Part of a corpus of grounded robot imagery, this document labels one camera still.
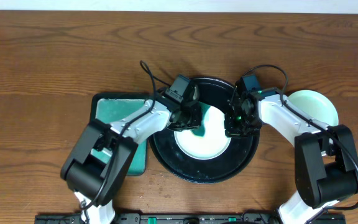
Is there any green sponge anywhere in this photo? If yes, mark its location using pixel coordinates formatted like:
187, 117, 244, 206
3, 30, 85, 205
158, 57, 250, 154
191, 103, 211, 137

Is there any white plate top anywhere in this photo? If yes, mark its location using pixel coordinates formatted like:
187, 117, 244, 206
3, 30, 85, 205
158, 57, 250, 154
174, 106, 231, 160

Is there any pale green plate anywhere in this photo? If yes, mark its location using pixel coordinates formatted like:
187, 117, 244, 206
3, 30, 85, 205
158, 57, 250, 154
288, 90, 339, 126

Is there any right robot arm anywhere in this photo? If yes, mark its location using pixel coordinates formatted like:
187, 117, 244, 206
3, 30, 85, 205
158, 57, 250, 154
224, 86, 358, 223

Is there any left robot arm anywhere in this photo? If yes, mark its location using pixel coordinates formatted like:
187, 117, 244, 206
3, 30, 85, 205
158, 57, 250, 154
60, 96, 202, 223

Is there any black round tray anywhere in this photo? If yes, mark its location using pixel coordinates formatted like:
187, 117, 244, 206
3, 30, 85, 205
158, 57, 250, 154
149, 77, 259, 184

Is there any green rectangular water tray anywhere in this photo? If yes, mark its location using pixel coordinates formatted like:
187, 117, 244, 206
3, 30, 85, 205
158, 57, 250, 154
89, 92, 149, 176

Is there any left black cable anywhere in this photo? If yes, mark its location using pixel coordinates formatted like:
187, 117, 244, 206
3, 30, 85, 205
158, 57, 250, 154
79, 60, 172, 224

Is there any black cable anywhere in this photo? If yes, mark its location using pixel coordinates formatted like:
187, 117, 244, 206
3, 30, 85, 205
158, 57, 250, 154
79, 60, 172, 224
242, 64, 358, 212

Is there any right black cable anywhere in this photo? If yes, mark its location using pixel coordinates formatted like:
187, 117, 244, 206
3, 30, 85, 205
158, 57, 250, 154
242, 64, 358, 212

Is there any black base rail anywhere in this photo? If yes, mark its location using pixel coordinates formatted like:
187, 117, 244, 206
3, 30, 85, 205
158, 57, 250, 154
34, 212, 347, 224

